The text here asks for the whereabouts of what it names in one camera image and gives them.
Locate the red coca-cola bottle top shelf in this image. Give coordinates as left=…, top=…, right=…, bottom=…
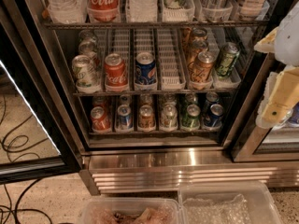
left=88, top=0, right=120, bottom=21

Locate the orange can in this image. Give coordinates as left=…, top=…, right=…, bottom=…
left=138, top=105, right=155, bottom=130
left=191, top=51, right=216, bottom=83

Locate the clear water bottle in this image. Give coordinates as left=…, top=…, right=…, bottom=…
left=47, top=0, right=87, bottom=24
left=127, top=0, right=158, bottom=22

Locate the red coca-cola can middle shelf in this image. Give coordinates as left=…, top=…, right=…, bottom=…
left=104, top=53, right=128, bottom=87

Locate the orange can middle front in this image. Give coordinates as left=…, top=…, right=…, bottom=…
left=191, top=51, right=216, bottom=83

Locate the blue pepsi can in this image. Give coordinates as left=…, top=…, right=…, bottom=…
left=203, top=92, right=220, bottom=113
left=204, top=104, right=224, bottom=128

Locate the blue pepsi can middle shelf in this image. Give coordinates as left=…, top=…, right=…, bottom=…
left=135, top=52, right=156, bottom=85

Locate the red coke can bottom front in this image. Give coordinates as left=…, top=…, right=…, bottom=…
left=91, top=106, right=110, bottom=132

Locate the blue pepsi can bottom behind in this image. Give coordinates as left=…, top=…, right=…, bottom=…
left=203, top=92, right=220, bottom=113

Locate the clear plastic bin right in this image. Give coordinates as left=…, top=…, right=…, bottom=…
left=178, top=181, right=283, bottom=224

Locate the orange can bottom front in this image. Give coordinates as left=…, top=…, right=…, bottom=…
left=138, top=105, right=155, bottom=130

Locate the clear plastic bin left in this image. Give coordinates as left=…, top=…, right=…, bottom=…
left=77, top=197, right=183, bottom=224

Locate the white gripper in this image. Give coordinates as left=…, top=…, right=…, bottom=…
left=254, top=2, right=299, bottom=129

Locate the green can middle right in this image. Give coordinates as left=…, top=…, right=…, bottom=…
left=215, top=42, right=240, bottom=78

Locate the white green can middle shelf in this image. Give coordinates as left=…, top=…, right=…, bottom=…
left=72, top=55, right=98, bottom=88

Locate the glass fridge door left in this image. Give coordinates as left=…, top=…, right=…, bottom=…
left=0, top=0, right=82, bottom=184

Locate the black floor cable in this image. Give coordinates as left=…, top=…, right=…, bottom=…
left=0, top=177, right=54, bottom=224

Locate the clear plastic bin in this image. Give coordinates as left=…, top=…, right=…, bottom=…
left=77, top=197, right=183, bottom=224
left=178, top=181, right=283, bottom=224

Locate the blue white can bottom front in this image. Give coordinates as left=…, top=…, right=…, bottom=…
left=118, top=105, right=133, bottom=130

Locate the blue pepsi can bottom front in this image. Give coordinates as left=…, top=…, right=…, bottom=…
left=204, top=104, right=224, bottom=128

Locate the green sprite can bottom front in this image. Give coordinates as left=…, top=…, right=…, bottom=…
left=181, top=105, right=200, bottom=130

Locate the white green can bottom front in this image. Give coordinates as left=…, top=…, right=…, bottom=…
left=160, top=105, right=178, bottom=131

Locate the clear water bottle top left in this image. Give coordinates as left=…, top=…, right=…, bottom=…
left=47, top=0, right=87, bottom=24

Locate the clear water bottle top centre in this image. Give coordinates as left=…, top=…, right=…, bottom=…
left=127, top=0, right=158, bottom=22

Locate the empty white can tray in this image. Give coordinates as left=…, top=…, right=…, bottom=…
left=156, top=29, right=186, bottom=91

